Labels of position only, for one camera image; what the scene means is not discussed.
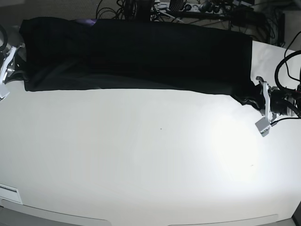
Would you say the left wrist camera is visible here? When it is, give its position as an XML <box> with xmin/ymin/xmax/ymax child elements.
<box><xmin>255</xmin><ymin>118</ymin><xmax>271</xmax><ymax>137</ymax></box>

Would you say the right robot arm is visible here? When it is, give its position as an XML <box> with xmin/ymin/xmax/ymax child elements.
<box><xmin>0</xmin><ymin>26</ymin><xmax>26</xmax><ymax>100</ymax></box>

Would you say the white power strip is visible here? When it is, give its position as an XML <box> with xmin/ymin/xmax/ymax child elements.
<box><xmin>182</xmin><ymin>1</ymin><xmax>221</xmax><ymax>14</ymax></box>

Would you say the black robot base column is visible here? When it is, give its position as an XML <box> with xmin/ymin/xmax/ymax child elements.
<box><xmin>124</xmin><ymin>0</ymin><xmax>155</xmax><ymax>22</ymax></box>

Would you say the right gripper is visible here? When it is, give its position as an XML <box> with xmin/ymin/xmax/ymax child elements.
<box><xmin>0</xmin><ymin>42</ymin><xmax>25</xmax><ymax>101</ymax></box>

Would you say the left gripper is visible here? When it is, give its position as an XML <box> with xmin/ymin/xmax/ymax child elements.
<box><xmin>256</xmin><ymin>76</ymin><xmax>295</xmax><ymax>127</ymax></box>

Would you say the black T-shirt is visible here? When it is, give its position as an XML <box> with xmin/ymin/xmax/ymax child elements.
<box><xmin>19</xmin><ymin>17</ymin><xmax>265</xmax><ymax>110</ymax></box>

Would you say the white label plate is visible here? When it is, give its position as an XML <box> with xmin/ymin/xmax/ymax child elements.
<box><xmin>0</xmin><ymin>184</ymin><xmax>23</xmax><ymax>205</ymax></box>

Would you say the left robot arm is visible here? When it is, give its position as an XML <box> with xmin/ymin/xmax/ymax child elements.
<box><xmin>255</xmin><ymin>50</ymin><xmax>301</xmax><ymax>136</ymax></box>

